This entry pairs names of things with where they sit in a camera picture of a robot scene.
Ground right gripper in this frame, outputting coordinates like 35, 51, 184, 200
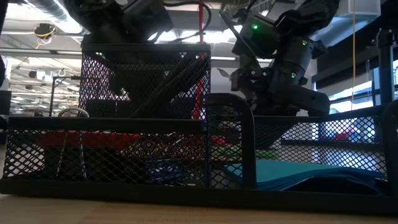
231, 58, 331, 151

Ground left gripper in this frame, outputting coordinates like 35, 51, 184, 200
63, 0, 175, 110

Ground green handled scissors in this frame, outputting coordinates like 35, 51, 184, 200
217, 148, 280, 160

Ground black marker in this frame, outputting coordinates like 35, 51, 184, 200
136, 57, 211, 118

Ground teal sticky note pad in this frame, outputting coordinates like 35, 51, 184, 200
223, 159, 388, 191

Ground black mesh desk organizer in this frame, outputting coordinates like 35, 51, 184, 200
0, 43, 398, 215

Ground small blue clip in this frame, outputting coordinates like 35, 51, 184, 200
144, 158, 190, 186

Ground red desk lamp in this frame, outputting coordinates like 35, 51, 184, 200
155, 0, 228, 156

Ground black ceiling device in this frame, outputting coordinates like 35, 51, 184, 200
33, 22, 57, 40

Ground black upright cabinet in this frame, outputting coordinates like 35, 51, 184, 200
0, 90, 12, 115

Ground black aluminium table frame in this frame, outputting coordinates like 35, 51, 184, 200
281, 138, 386, 147

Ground black metal rack frame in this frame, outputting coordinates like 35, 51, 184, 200
49, 75, 82, 118

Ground silver round ceiling duct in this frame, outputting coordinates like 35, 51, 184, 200
18, 0, 85, 35

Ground black vertical post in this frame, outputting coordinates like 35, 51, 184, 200
376, 28, 395, 106

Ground large silver rectangular duct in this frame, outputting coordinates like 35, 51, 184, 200
338, 0, 382, 19

